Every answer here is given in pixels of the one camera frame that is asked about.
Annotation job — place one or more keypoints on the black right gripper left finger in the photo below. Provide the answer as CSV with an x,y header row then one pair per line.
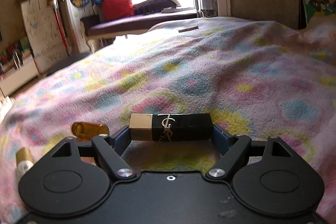
x,y
107,151

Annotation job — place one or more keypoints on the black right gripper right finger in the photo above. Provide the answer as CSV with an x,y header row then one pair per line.
x,y
235,151

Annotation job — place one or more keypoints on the amber glass vial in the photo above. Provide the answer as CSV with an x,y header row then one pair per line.
x,y
85,131

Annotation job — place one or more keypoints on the black gold lipstick tube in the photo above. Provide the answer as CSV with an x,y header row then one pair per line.
x,y
171,127

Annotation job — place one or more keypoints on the gold cylindrical tube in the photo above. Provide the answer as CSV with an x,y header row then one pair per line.
x,y
24,161

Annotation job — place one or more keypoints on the floral fleece blanket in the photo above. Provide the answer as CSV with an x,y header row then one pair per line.
x,y
254,78

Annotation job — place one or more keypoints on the white low tv console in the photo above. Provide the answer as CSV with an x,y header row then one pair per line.
x,y
16,78

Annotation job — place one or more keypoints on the white cabinet with drawings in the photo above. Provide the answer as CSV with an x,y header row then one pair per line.
x,y
43,33

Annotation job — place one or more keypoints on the dark flat remote on bed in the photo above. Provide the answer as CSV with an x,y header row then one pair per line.
x,y
187,29

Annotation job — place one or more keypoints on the purple chaise lounge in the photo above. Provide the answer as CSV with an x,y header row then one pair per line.
x,y
146,15

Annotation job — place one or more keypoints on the red cushion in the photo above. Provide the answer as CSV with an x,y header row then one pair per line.
x,y
117,9

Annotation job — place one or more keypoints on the metal side table by window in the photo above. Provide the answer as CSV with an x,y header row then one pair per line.
x,y
206,8

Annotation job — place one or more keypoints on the red stick vacuum cleaner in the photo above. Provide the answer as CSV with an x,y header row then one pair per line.
x,y
54,6

